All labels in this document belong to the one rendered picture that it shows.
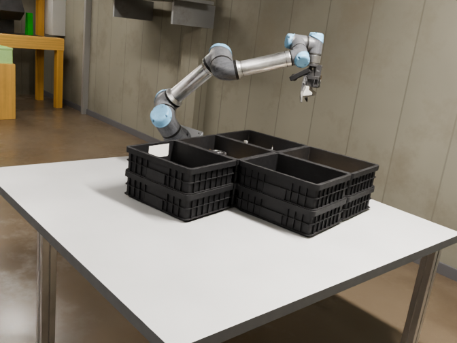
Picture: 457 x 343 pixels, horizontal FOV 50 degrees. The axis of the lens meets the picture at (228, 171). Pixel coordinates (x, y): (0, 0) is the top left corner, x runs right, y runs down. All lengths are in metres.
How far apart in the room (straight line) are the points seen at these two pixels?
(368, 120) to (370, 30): 0.67
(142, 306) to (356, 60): 2.99
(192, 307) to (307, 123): 3.04
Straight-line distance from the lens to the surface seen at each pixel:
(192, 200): 1.99
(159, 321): 1.40
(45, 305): 2.27
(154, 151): 2.31
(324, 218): 2.11
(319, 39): 2.60
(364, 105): 3.98
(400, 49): 3.84
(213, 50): 2.59
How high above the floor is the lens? 1.47
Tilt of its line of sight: 16 degrees down
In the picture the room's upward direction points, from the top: 7 degrees clockwise
